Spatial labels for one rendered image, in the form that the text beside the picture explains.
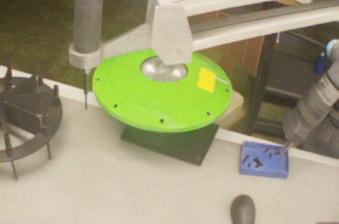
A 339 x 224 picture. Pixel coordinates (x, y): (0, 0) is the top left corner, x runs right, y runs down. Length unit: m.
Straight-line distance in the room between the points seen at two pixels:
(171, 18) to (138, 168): 0.49
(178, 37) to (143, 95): 0.34
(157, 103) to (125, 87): 0.08
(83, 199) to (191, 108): 0.30
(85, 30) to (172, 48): 0.12
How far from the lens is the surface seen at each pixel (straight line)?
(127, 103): 0.85
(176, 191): 0.90
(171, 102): 0.85
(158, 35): 0.52
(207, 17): 1.75
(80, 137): 1.00
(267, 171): 0.96
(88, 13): 0.51
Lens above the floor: 1.60
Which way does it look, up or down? 38 degrees down
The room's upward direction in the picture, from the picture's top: 7 degrees clockwise
